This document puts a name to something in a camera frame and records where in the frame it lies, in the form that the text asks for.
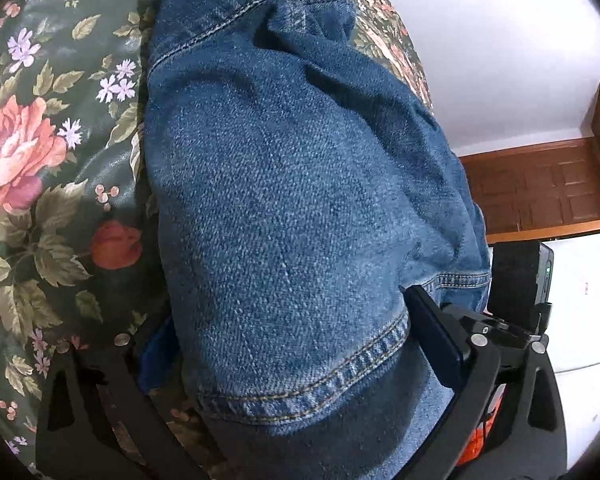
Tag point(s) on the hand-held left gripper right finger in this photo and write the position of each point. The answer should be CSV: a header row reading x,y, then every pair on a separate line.
x,y
440,340

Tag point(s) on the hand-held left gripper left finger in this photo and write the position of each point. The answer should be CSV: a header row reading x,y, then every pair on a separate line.
x,y
157,360

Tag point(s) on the blue denim jacket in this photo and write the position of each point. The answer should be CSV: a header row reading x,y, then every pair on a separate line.
x,y
290,185

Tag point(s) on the white cabinet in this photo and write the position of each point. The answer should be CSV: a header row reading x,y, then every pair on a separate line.
x,y
590,320

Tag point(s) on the brown wooden door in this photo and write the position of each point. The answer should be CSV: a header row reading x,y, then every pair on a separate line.
x,y
535,185

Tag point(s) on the orange cloth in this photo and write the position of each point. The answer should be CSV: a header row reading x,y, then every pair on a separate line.
x,y
475,440

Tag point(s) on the dark floral blanket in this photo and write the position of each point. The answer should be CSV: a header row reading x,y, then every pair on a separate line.
x,y
45,160

